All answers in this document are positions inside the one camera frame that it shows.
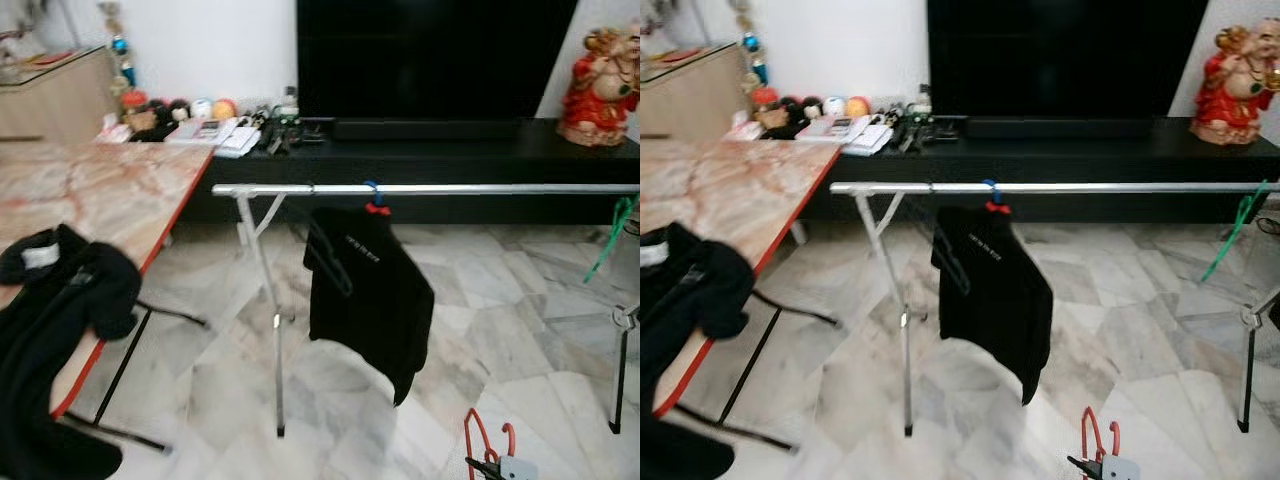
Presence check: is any red plastic clothes hanger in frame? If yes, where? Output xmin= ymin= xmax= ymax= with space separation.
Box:
xmin=462 ymin=408 xmax=519 ymax=480
xmin=1080 ymin=405 xmax=1122 ymax=480

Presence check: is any black T-shirt green logo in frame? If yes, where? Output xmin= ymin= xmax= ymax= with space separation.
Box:
xmin=640 ymin=222 xmax=757 ymax=480
xmin=0 ymin=224 xmax=143 ymax=480

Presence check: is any green plastic clothes hanger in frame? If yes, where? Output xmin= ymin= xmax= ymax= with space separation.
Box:
xmin=584 ymin=195 xmax=639 ymax=286
xmin=1200 ymin=180 xmax=1271 ymax=284

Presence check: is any black T-shirt white text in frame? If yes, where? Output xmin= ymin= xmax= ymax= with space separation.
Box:
xmin=930 ymin=205 xmax=1055 ymax=406
xmin=305 ymin=205 xmax=437 ymax=407

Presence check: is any silver metal clothes rack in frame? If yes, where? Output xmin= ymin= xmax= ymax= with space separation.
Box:
xmin=212 ymin=182 xmax=640 ymax=439
xmin=830 ymin=180 xmax=1280 ymax=437

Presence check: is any black TV console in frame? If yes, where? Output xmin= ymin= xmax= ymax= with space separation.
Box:
xmin=180 ymin=118 xmax=640 ymax=226
xmin=805 ymin=116 xmax=1280 ymax=223

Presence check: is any black soundbar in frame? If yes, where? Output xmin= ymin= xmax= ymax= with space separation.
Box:
xmin=332 ymin=118 xmax=523 ymax=142
xmin=962 ymin=116 xmax=1153 ymax=139

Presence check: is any marble folding table red edge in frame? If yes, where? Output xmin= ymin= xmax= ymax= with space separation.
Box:
xmin=640 ymin=138 xmax=844 ymax=456
xmin=0 ymin=138 xmax=217 ymax=456

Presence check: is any red Buddha statue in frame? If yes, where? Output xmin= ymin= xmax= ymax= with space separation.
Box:
xmin=1188 ymin=22 xmax=1280 ymax=147
xmin=557 ymin=25 xmax=640 ymax=149

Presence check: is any white booklets stack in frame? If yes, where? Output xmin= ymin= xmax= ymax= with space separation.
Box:
xmin=213 ymin=116 xmax=263 ymax=159
xmin=845 ymin=115 xmax=894 ymax=157

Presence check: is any green and black gadget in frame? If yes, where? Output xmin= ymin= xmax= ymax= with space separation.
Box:
xmin=900 ymin=84 xmax=934 ymax=151
xmin=270 ymin=86 xmax=303 ymax=153

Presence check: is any black flat screen TV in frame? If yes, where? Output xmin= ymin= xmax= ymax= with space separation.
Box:
xmin=296 ymin=0 xmax=581 ymax=121
xmin=927 ymin=0 xmax=1211 ymax=119

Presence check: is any trophy with blue balls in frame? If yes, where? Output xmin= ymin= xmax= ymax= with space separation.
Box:
xmin=735 ymin=0 xmax=769 ymax=91
xmin=98 ymin=0 xmax=136 ymax=96

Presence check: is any black wire clothes hanger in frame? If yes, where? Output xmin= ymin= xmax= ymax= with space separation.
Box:
xmin=292 ymin=205 xmax=354 ymax=298
xmin=918 ymin=205 xmax=973 ymax=297

